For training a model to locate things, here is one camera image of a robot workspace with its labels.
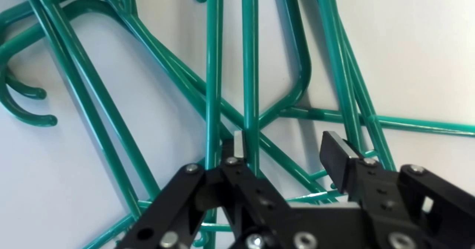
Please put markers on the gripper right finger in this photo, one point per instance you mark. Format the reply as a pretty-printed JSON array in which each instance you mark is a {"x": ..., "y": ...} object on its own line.
[{"x": 374, "y": 189}]

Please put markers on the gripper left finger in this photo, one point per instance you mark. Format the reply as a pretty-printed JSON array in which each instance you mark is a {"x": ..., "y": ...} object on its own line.
[{"x": 245, "y": 184}]

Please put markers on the heap of green hangers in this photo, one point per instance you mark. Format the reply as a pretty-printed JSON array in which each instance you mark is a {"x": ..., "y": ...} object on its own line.
[{"x": 213, "y": 56}]

